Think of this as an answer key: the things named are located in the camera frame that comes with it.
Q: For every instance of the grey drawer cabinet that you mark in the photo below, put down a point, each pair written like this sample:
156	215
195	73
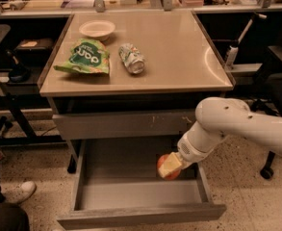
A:
131	78

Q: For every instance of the white shoe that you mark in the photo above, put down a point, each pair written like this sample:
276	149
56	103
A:
21	193

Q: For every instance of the closed top drawer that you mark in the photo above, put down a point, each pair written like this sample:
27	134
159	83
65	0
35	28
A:
124	124

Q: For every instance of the black office chair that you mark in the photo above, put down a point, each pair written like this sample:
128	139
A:
268	82

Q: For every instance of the green chip bag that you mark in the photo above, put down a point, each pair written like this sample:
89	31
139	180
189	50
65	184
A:
88	56

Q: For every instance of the white paper bowl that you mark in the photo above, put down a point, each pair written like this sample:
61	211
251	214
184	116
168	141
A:
97	29

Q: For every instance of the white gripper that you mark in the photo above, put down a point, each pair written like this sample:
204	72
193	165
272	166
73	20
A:
188	151

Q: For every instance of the crushed soda can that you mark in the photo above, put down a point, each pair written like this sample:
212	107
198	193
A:
132	58

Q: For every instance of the white handled tool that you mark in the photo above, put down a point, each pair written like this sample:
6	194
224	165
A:
233	49

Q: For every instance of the black joystick device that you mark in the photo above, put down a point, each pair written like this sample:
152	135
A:
19	72

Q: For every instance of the red apple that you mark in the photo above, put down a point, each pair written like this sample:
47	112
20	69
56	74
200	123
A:
173	175

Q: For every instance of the black box on shelf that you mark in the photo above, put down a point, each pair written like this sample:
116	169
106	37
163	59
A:
34	48

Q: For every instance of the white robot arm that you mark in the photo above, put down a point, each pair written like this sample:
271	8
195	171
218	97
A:
215	119

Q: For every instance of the open middle drawer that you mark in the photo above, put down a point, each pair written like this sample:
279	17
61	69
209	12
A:
117	184

